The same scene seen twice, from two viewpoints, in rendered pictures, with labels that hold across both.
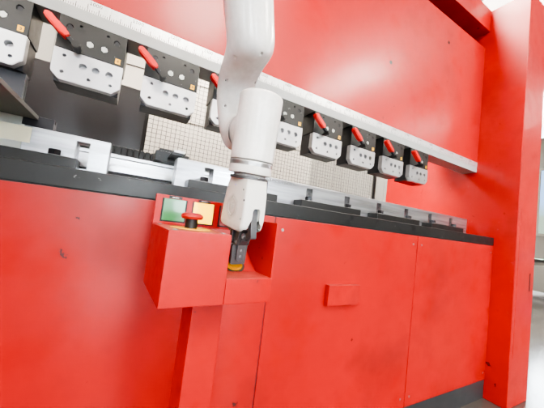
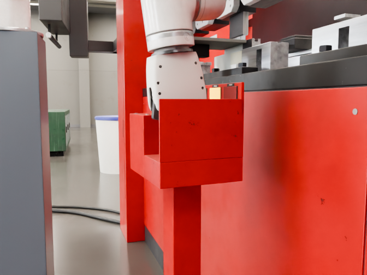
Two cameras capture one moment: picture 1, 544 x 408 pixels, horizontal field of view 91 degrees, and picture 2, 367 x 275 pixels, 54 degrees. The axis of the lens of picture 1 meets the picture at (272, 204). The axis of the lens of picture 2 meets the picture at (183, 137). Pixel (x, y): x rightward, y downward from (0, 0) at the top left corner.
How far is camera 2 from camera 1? 0.89 m
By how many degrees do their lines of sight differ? 100
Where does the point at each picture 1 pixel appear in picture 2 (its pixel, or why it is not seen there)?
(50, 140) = (247, 55)
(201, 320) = (166, 196)
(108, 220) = not seen: hidden behind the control
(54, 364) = (224, 225)
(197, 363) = (166, 233)
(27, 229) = not seen: hidden behind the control
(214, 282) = (140, 156)
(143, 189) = (247, 82)
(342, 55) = not seen: outside the picture
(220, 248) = (140, 127)
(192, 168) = (325, 37)
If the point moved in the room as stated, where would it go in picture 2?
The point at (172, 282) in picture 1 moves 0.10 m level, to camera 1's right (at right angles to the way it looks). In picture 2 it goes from (131, 151) to (114, 159)
